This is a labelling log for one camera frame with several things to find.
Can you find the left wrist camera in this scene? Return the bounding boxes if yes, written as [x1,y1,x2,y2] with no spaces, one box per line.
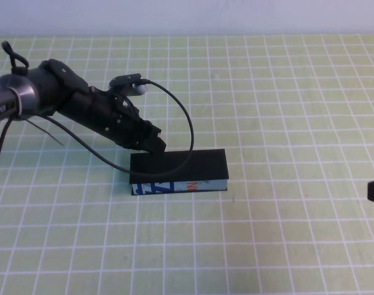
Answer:
[109,73,150,96]

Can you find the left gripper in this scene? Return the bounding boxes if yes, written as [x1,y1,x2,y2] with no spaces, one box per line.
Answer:
[59,85,167,155]

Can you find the black cable loop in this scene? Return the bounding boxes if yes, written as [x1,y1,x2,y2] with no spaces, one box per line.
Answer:
[1,41,29,75]

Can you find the thin grey zip tie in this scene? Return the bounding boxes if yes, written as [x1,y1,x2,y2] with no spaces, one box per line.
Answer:
[19,115,65,147]

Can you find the black left camera cable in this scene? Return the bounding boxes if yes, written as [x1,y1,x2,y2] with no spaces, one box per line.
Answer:
[0,78,195,188]

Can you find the black printed glasses case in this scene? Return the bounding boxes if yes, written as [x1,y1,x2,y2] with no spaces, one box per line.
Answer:
[128,148,230,196]

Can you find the green white grid tablecloth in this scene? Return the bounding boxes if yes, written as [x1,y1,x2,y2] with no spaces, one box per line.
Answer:
[0,34,374,295]

